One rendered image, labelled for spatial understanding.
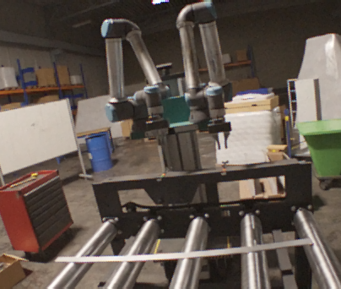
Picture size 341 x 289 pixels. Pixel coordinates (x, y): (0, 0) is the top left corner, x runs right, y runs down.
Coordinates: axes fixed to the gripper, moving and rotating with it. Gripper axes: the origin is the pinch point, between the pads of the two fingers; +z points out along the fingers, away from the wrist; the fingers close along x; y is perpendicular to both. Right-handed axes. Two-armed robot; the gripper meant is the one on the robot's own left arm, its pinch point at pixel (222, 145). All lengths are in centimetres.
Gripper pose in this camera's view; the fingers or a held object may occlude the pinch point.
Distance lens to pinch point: 155.7
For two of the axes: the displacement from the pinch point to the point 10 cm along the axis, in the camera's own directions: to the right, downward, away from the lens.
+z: 1.7, 9.6, 2.0
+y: 2.3, -2.4, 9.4
